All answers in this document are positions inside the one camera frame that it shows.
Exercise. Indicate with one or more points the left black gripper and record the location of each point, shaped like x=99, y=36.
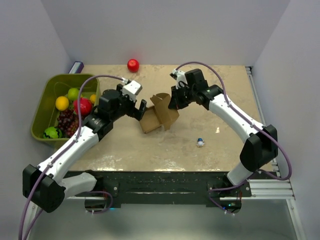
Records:
x=134, y=113

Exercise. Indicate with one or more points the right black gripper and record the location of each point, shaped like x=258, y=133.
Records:
x=176, y=103

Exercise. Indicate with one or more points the brown cardboard box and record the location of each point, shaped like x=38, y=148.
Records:
x=158, y=114

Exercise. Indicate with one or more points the small blue white toy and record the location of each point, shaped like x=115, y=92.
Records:
x=200, y=142

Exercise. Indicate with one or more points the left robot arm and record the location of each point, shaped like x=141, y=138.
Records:
x=45, y=185

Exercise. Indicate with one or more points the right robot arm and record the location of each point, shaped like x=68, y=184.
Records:
x=259, y=147

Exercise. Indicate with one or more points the purple white box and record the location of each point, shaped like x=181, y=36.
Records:
x=76, y=68

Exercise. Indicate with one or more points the red apple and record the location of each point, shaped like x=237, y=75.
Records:
x=133, y=65

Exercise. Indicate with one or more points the small orange fruit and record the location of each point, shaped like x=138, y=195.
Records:
x=92, y=98

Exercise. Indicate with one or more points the purple grapes bunch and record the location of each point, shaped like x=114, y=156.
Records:
x=68, y=122

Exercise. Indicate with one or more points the yellow lemon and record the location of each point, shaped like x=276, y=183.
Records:
x=62, y=103

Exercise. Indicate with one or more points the small watermelon toy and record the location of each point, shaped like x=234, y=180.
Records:
x=52, y=133

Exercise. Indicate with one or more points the green plastic bin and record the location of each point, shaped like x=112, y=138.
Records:
x=46, y=113

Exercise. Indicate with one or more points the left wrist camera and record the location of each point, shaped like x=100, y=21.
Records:
x=132, y=89

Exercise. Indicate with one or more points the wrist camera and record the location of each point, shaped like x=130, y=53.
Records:
x=180, y=78
x=132, y=89

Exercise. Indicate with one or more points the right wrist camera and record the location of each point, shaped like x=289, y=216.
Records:
x=180, y=78

